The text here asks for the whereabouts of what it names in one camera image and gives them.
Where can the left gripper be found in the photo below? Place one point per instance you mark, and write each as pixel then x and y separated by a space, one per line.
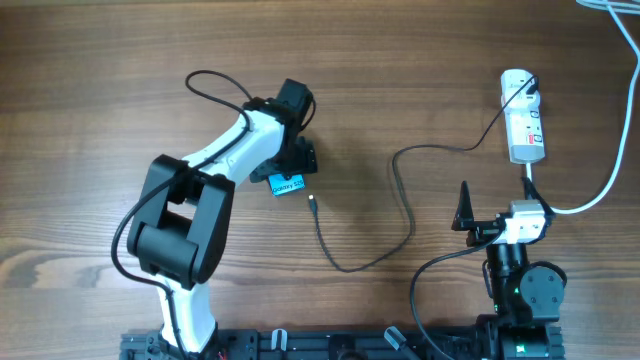
pixel 305 164

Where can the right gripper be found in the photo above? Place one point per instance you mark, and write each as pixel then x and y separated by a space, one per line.
pixel 483 231

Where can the blue Galaxy smartphone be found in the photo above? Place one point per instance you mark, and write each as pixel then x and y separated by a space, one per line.
pixel 281 185

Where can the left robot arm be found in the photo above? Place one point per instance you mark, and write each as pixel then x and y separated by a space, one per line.
pixel 178 228

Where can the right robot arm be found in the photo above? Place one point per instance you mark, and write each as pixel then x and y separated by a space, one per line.
pixel 526 295

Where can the black charger plug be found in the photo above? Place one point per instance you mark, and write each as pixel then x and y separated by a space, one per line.
pixel 533 86

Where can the white power strip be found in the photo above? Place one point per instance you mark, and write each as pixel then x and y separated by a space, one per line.
pixel 524 129

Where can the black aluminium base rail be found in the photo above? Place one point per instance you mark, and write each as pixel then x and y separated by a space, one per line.
pixel 462 342

